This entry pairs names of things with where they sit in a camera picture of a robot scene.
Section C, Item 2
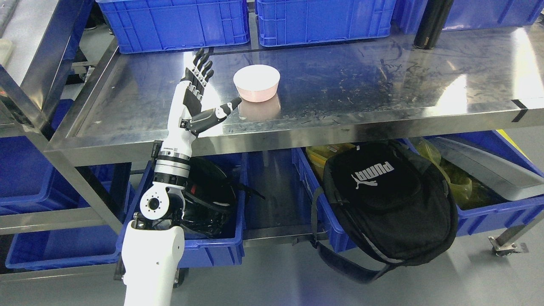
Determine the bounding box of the blue crate under table left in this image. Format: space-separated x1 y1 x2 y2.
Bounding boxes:
116 154 248 269

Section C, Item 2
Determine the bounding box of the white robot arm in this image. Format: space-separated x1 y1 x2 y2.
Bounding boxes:
121 148 192 306

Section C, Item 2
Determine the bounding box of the black Puma backpack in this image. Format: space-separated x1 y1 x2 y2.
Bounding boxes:
311 139 459 283

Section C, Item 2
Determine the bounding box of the blue crate on table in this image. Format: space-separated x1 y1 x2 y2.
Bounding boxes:
97 0 250 54
392 0 544 34
256 0 396 47

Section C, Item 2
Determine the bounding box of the grey tray in crate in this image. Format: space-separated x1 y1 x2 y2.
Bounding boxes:
430 137 544 201

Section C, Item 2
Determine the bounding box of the stainless steel cart table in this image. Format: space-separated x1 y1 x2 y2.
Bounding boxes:
46 23 543 247

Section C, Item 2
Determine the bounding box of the yellow green plastic bag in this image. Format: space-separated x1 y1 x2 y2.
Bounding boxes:
409 137 473 209

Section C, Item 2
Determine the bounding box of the blue crate far left lower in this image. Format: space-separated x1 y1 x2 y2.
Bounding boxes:
5 164 136 271

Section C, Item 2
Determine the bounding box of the blue crate under table middle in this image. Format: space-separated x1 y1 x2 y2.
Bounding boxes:
291 147 356 252

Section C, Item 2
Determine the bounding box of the blue crate under table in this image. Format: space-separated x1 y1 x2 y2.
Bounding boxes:
116 154 248 269
423 130 543 236
291 147 356 252

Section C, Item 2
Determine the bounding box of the pink plastic bowl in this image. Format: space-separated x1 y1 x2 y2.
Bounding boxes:
233 64 281 103

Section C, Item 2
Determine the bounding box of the black motorcycle helmet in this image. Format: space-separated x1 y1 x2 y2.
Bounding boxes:
179 157 266 240

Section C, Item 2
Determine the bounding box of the blue crate under table right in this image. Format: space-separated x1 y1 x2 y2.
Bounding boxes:
423 130 543 236

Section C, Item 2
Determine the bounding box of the black cylindrical bottle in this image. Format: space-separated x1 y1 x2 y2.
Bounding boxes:
413 0 454 50

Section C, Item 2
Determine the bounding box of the stainless steel shelf rack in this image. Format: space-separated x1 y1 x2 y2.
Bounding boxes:
1 0 94 138

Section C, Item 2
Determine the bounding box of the blue crate on table right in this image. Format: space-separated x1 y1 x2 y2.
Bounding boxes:
392 0 544 34

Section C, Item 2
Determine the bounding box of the blue crate on table left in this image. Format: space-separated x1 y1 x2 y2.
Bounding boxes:
97 0 250 54

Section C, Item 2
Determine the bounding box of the blue crate on table middle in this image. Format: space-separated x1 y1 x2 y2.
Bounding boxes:
256 0 396 47

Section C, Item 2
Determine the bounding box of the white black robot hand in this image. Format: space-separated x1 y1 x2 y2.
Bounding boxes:
160 48 242 157

